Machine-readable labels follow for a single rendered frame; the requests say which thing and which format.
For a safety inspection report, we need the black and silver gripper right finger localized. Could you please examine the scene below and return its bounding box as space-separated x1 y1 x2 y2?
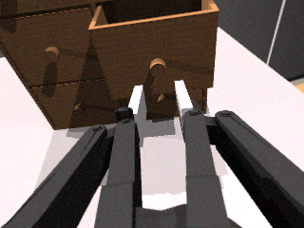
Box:
175 80 304 228

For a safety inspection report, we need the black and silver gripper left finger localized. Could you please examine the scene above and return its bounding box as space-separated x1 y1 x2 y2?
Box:
0 85 147 228

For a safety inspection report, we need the brown small chest of drawers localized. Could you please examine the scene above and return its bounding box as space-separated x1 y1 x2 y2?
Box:
0 0 208 130

